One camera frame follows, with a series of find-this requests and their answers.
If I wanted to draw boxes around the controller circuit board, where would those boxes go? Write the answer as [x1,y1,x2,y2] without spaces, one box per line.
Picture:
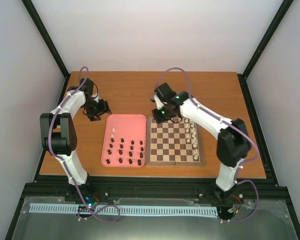
[84,192,100,209]
[227,194,242,217]

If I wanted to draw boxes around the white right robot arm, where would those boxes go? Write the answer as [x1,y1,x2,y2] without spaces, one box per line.
[151,82,252,201]

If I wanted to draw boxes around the right controller circuit board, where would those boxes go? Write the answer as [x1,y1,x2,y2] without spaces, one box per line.
[227,194,242,217]

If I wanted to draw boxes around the black aluminium frame rail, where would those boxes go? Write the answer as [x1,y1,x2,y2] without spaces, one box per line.
[21,175,290,203]

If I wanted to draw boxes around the light blue cable duct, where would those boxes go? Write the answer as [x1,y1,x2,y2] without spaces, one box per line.
[28,203,218,218]

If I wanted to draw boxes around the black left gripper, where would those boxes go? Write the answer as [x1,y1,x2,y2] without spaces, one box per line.
[82,99,113,122]

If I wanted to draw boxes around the pink plastic tray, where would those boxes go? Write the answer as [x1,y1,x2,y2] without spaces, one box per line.
[100,114,147,168]

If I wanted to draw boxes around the left controller circuit board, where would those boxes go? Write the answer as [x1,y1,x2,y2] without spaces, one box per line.
[84,192,100,209]

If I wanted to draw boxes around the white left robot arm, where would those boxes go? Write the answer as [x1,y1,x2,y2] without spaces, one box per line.
[39,78,112,202]

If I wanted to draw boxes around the wooden chessboard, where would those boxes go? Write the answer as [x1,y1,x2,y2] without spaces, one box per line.
[145,116,205,166]

